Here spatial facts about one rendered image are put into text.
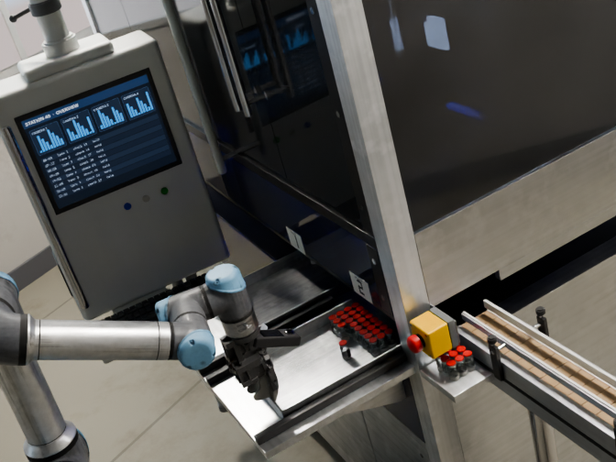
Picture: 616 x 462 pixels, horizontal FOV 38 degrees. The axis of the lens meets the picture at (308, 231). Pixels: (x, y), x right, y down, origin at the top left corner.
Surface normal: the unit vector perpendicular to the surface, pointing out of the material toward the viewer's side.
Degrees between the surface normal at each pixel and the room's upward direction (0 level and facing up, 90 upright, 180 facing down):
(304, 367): 0
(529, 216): 90
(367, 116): 90
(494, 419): 90
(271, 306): 0
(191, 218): 90
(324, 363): 0
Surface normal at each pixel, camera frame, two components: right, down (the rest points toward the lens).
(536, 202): 0.47, 0.32
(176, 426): -0.25, -0.85
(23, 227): 0.76, 0.13
